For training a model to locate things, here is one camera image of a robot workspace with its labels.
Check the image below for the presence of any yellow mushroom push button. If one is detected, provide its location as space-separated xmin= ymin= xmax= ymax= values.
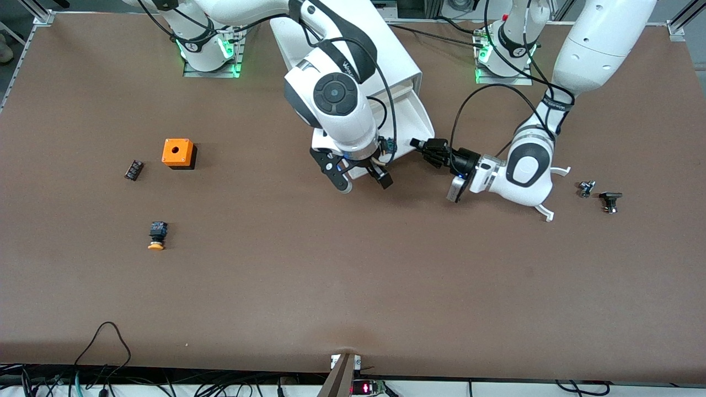
xmin=147 ymin=221 xmax=168 ymax=251

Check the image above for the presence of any white curved plastic arc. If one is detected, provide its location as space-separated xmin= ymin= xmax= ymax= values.
xmin=534 ymin=165 xmax=571 ymax=222

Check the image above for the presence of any small device with red display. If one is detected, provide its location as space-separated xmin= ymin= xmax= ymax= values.
xmin=351 ymin=379 xmax=388 ymax=396

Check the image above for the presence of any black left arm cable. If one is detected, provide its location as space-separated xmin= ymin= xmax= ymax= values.
xmin=451 ymin=0 xmax=575 ymax=151

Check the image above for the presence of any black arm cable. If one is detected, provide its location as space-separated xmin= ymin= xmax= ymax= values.
xmin=298 ymin=0 xmax=399 ymax=166
xmin=451 ymin=0 xmax=575 ymax=151

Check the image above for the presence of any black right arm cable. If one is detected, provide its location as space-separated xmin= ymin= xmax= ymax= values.
xmin=298 ymin=0 xmax=399 ymax=166

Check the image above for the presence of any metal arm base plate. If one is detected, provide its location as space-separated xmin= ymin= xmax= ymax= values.
xmin=475 ymin=22 xmax=534 ymax=85
xmin=183 ymin=14 xmax=247 ymax=78

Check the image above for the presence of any black cable on table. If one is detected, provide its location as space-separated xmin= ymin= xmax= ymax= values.
xmin=436 ymin=17 xmax=483 ymax=35
xmin=392 ymin=24 xmax=486 ymax=47

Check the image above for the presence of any orange button enclosure box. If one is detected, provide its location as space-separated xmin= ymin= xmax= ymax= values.
xmin=161 ymin=138 xmax=197 ymax=170

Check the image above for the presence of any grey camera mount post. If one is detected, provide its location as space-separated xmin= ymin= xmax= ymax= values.
xmin=317 ymin=353 xmax=362 ymax=397

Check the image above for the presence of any aluminium frame corner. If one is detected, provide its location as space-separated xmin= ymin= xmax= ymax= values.
xmin=666 ymin=0 xmax=706 ymax=42

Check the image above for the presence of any black cable below table edge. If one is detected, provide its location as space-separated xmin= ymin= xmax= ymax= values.
xmin=554 ymin=379 xmax=612 ymax=396

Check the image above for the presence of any thin black looped cable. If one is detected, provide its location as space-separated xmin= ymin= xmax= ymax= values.
xmin=74 ymin=321 xmax=132 ymax=382

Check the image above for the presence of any aluminium frame profile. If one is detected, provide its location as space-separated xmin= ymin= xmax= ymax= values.
xmin=0 ymin=0 xmax=57 ymax=114

